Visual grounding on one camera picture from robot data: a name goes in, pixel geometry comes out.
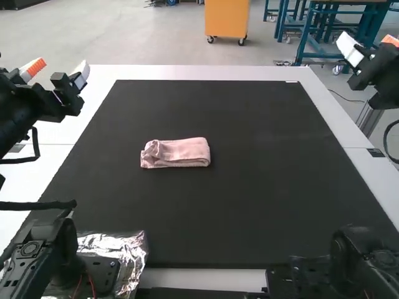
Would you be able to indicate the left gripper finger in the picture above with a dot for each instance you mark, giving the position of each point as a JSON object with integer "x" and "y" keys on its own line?
{"x": 81, "y": 74}
{"x": 32, "y": 69}

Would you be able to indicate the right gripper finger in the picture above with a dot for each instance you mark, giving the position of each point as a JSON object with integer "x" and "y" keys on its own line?
{"x": 350, "y": 46}
{"x": 392, "y": 40}

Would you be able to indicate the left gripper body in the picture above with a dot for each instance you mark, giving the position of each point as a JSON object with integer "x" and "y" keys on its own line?
{"x": 46, "y": 106}

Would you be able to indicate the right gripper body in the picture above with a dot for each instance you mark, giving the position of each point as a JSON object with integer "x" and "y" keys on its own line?
{"x": 386, "y": 74}

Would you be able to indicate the pale towel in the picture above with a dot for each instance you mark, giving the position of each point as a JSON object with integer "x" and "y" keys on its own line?
{"x": 184, "y": 152}

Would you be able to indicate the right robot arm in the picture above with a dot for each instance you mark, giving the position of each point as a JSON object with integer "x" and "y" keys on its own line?
{"x": 352, "y": 249}

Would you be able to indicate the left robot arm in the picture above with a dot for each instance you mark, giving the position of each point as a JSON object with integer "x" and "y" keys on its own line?
{"x": 12, "y": 130}

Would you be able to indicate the yellow wheeled cart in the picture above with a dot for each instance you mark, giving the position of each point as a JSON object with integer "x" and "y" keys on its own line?
{"x": 227, "y": 18}

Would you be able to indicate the silver foil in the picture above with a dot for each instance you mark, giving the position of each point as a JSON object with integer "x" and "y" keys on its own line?
{"x": 124, "y": 249}

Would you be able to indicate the black mat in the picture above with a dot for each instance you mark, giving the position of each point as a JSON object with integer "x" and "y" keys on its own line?
{"x": 249, "y": 187}

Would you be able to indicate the dark base panel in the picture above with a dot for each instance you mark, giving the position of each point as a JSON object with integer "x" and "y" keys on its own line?
{"x": 99, "y": 274}
{"x": 280, "y": 280}

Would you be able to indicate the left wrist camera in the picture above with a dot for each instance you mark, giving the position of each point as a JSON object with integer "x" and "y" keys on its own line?
{"x": 60, "y": 81}

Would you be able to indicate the blue frame workbench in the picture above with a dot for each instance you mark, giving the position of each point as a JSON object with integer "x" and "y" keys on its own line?
{"x": 321, "y": 31}
{"x": 285, "y": 18}

